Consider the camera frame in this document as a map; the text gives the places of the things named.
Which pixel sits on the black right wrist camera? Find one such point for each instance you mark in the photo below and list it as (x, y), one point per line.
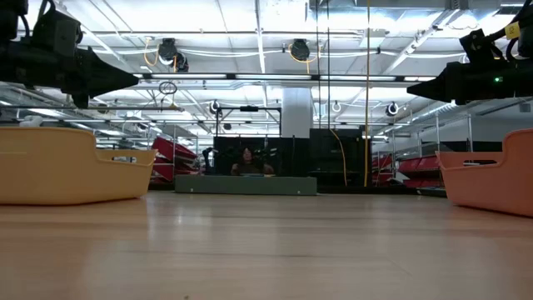
(479, 46)

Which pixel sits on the yellow plastic bin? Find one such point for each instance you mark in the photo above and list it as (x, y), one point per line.
(62, 175)

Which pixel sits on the red shelf bins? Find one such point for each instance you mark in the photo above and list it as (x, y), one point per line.
(416, 164)
(175, 150)

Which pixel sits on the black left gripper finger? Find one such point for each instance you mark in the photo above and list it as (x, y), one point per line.
(104, 77)

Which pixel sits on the black overhead frame stand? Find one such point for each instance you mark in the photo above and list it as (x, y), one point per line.
(249, 108)

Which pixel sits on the black remote control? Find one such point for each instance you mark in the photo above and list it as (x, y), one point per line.
(433, 191)

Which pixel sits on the black partition wall panels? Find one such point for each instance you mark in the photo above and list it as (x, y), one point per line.
(333, 158)

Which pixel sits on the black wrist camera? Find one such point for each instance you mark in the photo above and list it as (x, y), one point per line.
(479, 46)
(56, 33)

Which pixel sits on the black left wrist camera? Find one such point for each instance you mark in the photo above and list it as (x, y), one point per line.
(56, 33)

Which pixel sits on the person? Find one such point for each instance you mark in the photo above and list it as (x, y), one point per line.
(248, 160)

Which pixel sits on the orange plastic bin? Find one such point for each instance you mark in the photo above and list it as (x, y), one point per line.
(491, 187)

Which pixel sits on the white building column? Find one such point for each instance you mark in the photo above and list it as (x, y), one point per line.
(296, 112)

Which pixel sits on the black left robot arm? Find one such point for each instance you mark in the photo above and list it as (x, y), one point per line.
(10, 21)

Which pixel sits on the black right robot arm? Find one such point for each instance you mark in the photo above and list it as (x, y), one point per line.
(526, 41)

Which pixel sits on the ceiling light strip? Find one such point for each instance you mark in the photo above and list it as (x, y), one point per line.
(270, 77)

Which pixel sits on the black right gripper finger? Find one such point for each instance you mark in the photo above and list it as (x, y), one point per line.
(437, 83)

